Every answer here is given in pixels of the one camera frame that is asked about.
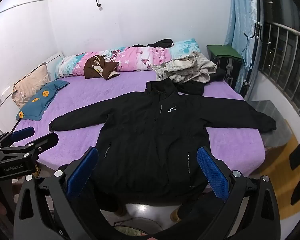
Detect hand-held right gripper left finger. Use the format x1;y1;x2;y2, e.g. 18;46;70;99
14;146;100;240

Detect brown printed garment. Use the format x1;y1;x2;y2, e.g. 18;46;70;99
84;54;120;80

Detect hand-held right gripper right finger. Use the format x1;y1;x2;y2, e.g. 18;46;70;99
196;146;287;240

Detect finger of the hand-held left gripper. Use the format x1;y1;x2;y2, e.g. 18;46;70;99
0;132;59;161
0;127;35;153

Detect pink floral quilt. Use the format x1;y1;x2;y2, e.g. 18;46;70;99
54;39;208;79

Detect black clothing under fleece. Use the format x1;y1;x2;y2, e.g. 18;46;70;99
177;66;227;95

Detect beige pillow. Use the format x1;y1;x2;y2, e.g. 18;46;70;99
12;62;52;109

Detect grey storage box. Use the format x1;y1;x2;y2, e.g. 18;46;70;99
250;100;294;148

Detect metal rack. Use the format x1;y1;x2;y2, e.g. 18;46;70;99
259;22;300;130

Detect dark green cloth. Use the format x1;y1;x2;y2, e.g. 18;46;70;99
206;44;244;95

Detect tan slipper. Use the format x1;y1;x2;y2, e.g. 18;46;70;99
170;205;184;222

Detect black clothing on quilt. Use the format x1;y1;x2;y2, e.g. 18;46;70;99
132;39;174;48

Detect blue clothes hangers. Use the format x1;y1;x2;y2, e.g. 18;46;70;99
241;47;253;68

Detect teal pillow with orange print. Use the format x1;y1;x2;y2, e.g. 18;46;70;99
16;80;70;122

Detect grey fleece clothing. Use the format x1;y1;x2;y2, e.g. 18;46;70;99
152;51;218;84

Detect black jacket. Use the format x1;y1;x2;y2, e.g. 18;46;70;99
49;77;277;205

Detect grey round bin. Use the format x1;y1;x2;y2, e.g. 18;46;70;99
112;217;163;238

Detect purple bed sheet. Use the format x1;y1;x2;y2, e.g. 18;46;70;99
15;70;265;178

